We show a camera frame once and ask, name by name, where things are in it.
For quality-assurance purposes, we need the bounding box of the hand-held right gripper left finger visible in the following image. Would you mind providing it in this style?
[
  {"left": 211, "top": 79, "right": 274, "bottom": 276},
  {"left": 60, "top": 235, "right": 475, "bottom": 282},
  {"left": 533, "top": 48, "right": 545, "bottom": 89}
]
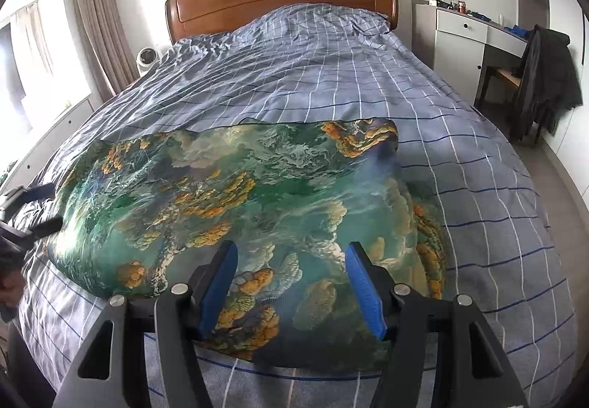
[{"left": 50, "top": 240, "right": 240, "bottom": 408}]

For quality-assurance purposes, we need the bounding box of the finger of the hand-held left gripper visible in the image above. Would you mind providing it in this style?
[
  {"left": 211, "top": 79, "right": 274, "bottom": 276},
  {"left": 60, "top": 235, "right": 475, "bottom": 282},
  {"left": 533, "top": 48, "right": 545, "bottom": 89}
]
[
  {"left": 2, "top": 186, "right": 56, "bottom": 212},
  {"left": 18, "top": 215, "right": 63, "bottom": 244}
]

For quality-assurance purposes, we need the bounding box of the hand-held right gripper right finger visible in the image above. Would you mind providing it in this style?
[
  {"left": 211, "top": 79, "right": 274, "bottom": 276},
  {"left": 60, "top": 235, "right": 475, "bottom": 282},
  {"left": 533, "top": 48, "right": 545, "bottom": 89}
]
[{"left": 346, "top": 241, "right": 530, "bottom": 408}]

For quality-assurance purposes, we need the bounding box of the green printed padded jacket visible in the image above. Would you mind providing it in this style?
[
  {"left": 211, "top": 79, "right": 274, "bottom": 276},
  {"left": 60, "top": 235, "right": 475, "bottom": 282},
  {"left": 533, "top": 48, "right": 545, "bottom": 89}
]
[{"left": 46, "top": 117, "right": 447, "bottom": 374}]

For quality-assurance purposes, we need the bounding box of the person's left hand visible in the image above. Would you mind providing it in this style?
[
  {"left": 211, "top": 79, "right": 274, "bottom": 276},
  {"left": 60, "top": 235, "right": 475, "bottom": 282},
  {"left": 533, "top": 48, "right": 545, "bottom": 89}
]
[{"left": 0, "top": 254, "right": 25, "bottom": 321}]

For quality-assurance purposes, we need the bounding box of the white low cabinet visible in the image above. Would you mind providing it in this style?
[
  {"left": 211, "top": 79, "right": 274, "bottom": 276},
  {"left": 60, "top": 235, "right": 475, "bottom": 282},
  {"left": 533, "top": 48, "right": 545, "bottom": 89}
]
[{"left": 4, "top": 95, "right": 95, "bottom": 188}]

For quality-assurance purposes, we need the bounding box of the white sheer curtain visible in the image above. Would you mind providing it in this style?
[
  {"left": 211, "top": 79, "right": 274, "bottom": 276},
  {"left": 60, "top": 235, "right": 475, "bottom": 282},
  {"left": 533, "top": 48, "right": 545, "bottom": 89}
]
[{"left": 9, "top": 0, "right": 53, "bottom": 77}]

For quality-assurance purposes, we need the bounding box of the white round fan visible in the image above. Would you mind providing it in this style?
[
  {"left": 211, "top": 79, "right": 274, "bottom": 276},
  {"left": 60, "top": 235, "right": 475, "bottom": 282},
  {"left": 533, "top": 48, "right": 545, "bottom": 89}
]
[{"left": 135, "top": 48, "right": 162, "bottom": 77}]

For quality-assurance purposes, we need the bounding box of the beige curtain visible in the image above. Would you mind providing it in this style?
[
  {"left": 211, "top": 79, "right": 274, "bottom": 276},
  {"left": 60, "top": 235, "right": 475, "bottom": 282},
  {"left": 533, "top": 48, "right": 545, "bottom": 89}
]
[{"left": 71, "top": 0, "right": 139, "bottom": 100}]

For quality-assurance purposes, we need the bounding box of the bed with blue checked sheet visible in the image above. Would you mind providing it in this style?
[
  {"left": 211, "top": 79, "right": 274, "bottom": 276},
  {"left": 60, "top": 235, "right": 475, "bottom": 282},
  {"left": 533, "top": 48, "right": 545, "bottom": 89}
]
[{"left": 9, "top": 3, "right": 576, "bottom": 408}]

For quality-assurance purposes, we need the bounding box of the wooden chair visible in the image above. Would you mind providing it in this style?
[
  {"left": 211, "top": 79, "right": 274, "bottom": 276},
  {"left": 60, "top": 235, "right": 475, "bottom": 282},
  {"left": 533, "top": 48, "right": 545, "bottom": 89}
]
[{"left": 476, "top": 65, "right": 544, "bottom": 146}]

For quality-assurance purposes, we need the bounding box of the white desk with drawers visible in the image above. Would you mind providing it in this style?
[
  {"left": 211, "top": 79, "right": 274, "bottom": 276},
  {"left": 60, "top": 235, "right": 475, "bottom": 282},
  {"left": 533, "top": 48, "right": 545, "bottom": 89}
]
[{"left": 412, "top": 0, "right": 530, "bottom": 107}]

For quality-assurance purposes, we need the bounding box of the black coat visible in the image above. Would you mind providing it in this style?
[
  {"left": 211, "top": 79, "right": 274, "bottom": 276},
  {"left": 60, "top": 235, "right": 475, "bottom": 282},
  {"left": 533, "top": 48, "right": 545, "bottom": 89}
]
[{"left": 513, "top": 25, "right": 583, "bottom": 144}]

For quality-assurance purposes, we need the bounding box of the grey wall panel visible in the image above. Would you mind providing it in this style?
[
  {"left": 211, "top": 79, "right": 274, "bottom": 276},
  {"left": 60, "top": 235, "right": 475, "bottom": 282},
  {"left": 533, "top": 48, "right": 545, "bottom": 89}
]
[{"left": 516, "top": 0, "right": 550, "bottom": 29}]

